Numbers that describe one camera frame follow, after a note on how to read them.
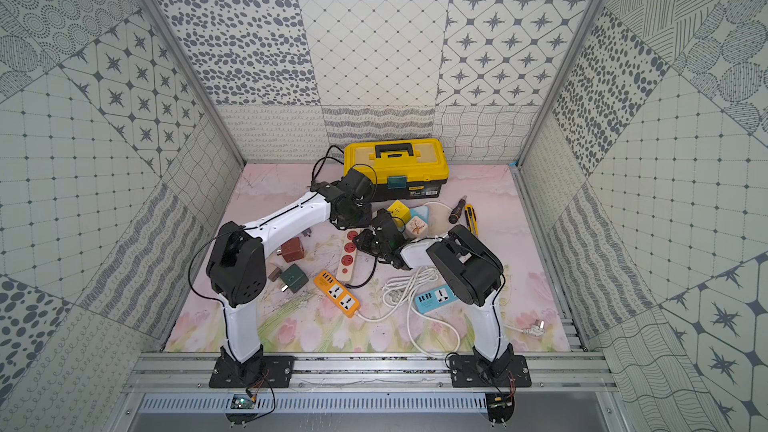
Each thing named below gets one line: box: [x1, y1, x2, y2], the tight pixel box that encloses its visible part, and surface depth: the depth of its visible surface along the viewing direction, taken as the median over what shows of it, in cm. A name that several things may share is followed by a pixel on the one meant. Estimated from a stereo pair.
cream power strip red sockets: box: [336, 228, 360, 282], surface depth 94 cm
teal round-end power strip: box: [409, 203, 452, 226], surface depth 107 cm
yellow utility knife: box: [464, 204, 479, 236], surface depth 106 cm
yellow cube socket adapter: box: [387, 200, 411, 228], surface depth 98 cm
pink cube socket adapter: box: [405, 216, 428, 239], surface depth 94 cm
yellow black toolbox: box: [344, 138, 449, 201], surface depth 101 cm
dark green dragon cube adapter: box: [280, 263, 309, 294], surface depth 87 cm
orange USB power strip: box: [314, 270, 360, 318], surface depth 87 cm
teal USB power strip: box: [414, 286, 459, 314], surface depth 85 cm
